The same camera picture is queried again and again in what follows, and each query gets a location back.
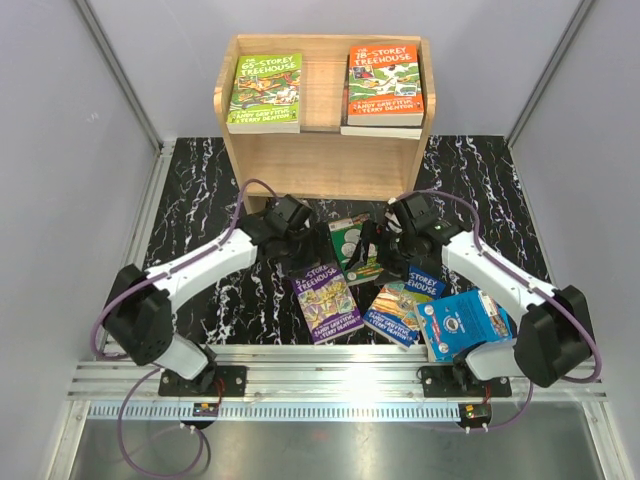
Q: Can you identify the green 65-Storey Treehouse book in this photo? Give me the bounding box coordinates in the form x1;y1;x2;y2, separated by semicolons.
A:
226;52;303;134

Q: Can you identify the green coin cover book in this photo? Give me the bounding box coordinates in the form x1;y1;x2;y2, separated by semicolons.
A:
328;213;383;286

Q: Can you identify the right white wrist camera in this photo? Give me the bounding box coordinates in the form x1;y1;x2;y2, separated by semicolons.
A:
384;212;403;234

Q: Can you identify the light blue paperback book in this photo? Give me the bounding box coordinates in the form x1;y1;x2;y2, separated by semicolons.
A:
414;290;513;363

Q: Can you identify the orange 78-Storey Treehouse book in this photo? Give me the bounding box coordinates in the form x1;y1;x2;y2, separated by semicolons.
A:
346;43;425;128

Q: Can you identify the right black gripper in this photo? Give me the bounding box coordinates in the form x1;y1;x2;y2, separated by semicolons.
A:
344;221;417;287

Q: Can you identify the aluminium rail frame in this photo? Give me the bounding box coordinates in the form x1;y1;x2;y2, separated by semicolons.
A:
45;140;639;479

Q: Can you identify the dark Tale of Two Cities book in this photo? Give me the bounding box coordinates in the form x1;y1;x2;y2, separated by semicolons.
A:
340;83;424;139

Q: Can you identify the wooden two-tier shelf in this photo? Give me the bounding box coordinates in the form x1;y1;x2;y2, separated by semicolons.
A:
213;34;436;212

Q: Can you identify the dark blue 91-Storey Treehouse book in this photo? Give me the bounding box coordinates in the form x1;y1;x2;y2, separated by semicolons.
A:
363;266;445;349

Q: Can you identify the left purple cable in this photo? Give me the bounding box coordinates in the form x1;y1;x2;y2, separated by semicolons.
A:
89;178;281;474

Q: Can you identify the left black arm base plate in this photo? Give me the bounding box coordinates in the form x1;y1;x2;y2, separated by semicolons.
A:
158;365;248;398

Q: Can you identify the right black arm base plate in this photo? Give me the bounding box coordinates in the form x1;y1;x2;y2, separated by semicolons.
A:
417;364;512;398

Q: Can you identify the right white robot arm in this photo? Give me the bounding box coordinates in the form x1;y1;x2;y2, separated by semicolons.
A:
348;189;603;397

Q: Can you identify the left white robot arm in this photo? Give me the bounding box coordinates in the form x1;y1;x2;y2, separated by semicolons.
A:
97;195;316;397

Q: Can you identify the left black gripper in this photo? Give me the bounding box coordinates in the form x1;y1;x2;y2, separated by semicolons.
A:
278;221;339;280

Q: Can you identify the purple 52-Storey Treehouse book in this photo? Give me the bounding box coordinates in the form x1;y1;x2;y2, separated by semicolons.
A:
291;264;364;345

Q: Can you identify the black marble pattern mat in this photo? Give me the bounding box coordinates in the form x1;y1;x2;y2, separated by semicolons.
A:
143;135;551;345

